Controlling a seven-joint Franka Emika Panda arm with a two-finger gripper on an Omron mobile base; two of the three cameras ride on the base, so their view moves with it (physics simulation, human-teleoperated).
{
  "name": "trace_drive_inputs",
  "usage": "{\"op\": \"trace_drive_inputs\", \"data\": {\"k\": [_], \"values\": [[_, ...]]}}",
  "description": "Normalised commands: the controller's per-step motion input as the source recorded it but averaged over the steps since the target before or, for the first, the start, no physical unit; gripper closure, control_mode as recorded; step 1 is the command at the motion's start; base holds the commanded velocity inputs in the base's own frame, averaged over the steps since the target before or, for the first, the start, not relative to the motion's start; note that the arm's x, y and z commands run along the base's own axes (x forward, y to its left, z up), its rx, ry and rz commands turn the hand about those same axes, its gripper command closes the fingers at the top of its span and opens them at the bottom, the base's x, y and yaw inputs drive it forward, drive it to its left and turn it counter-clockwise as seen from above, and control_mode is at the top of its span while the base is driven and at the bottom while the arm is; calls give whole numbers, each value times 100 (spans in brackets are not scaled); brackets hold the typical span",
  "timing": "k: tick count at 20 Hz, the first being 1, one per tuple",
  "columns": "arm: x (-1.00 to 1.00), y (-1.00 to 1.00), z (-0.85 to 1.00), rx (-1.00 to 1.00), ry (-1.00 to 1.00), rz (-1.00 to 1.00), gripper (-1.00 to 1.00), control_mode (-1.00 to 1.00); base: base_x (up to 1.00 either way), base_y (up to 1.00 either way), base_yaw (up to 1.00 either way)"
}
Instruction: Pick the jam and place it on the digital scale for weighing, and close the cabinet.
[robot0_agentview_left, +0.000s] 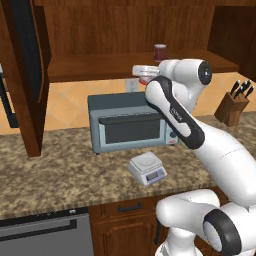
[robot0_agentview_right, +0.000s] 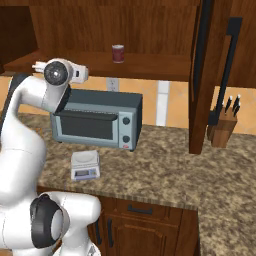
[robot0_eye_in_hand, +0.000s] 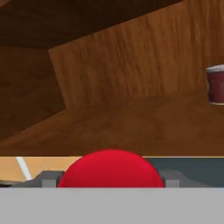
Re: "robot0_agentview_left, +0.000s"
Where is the white digital scale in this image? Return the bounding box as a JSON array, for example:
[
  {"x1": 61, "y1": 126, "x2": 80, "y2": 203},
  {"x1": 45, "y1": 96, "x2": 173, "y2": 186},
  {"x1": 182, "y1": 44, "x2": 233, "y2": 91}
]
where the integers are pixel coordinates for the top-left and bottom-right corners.
[{"x1": 127, "y1": 151, "x2": 168, "y2": 187}]

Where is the brown wooden knife block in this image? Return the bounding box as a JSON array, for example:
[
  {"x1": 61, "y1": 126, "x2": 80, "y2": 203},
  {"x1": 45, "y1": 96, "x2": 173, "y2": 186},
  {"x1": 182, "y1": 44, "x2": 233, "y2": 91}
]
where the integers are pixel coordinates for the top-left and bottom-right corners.
[{"x1": 213, "y1": 91, "x2": 251, "y2": 128}]

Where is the wooden wall cabinet shelf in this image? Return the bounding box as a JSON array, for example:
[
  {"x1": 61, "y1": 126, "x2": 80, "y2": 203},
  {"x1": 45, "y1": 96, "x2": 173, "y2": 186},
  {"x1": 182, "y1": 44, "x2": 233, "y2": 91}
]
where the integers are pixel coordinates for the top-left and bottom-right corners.
[{"x1": 33, "y1": 0, "x2": 240, "y2": 84}]

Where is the grey toaster oven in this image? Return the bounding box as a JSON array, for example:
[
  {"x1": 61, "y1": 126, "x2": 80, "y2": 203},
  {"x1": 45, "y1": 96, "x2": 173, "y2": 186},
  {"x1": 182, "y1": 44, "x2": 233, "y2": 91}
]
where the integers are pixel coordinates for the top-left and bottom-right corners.
[{"x1": 87, "y1": 91, "x2": 180, "y2": 155}]

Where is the dark toaster oven handle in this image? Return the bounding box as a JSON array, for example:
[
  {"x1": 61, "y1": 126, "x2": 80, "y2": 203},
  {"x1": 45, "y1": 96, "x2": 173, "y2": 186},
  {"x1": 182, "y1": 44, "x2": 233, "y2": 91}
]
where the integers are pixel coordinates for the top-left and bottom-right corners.
[{"x1": 97, "y1": 112, "x2": 163, "y2": 126}]

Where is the wooden drawer front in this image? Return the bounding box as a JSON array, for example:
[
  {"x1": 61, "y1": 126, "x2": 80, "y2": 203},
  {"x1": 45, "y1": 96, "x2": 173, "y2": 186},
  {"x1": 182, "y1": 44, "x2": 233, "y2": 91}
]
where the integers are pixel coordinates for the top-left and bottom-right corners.
[{"x1": 99, "y1": 196, "x2": 158, "y2": 219}]

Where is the dark red jam jar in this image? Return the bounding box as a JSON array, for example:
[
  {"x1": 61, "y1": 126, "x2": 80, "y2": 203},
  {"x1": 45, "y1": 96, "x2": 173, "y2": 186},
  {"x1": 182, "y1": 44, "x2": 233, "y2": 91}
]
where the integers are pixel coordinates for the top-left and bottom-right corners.
[{"x1": 153, "y1": 43, "x2": 168, "y2": 63}]

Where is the black dishwasher handle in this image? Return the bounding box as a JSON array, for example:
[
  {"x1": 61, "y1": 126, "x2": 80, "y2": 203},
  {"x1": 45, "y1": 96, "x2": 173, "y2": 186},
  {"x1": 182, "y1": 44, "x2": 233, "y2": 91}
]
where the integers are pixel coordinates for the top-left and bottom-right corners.
[{"x1": 0, "y1": 218, "x2": 79, "y2": 243}]

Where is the wooden cabinet door with glass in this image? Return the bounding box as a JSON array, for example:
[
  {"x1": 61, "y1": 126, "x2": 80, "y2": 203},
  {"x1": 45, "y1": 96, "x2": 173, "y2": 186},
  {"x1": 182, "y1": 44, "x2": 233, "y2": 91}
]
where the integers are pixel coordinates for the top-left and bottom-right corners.
[{"x1": 0, "y1": 0, "x2": 52, "y2": 158}]

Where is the white wall outlet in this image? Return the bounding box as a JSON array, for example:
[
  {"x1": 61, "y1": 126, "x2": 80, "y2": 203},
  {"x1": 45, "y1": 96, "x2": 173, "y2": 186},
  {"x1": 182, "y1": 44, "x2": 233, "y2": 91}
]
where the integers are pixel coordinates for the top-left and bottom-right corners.
[{"x1": 126, "y1": 78, "x2": 140, "y2": 94}]

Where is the dark wooden cabinet door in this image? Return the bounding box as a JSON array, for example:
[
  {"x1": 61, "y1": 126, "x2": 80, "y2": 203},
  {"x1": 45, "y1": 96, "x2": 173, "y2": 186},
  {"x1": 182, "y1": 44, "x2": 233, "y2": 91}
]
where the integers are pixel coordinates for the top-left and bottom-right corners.
[{"x1": 207, "y1": 4, "x2": 256, "y2": 83}]

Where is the grey dishwasher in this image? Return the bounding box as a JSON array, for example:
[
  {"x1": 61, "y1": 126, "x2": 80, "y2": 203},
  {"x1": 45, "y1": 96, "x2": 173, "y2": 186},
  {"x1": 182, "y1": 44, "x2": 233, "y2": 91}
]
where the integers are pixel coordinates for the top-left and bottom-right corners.
[{"x1": 0, "y1": 207, "x2": 95, "y2": 256}]

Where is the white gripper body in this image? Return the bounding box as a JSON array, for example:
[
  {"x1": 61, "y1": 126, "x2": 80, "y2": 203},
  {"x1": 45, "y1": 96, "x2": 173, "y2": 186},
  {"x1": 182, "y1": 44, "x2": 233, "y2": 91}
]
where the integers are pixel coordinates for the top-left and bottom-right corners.
[{"x1": 132, "y1": 64, "x2": 161, "y2": 80}]

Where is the wooden base cupboard door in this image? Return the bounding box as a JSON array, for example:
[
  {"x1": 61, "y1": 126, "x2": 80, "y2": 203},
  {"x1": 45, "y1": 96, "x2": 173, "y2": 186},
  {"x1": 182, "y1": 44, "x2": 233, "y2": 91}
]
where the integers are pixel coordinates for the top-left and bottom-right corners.
[{"x1": 91, "y1": 215, "x2": 168, "y2": 256}]

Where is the black cupboard door handle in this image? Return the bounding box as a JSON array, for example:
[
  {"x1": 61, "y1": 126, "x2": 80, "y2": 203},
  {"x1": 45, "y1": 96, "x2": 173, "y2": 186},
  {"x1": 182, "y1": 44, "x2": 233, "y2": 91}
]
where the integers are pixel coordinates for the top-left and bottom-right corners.
[{"x1": 153, "y1": 219, "x2": 163, "y2": 246}]

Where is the black drawer handle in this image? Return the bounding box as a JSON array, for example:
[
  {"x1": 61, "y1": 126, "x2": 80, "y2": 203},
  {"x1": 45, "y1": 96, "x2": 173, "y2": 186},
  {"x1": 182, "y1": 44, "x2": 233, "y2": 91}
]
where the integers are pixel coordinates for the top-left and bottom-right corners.
[{"x1": 117, "y1": 202, "x2": 144, "y2": 213}]

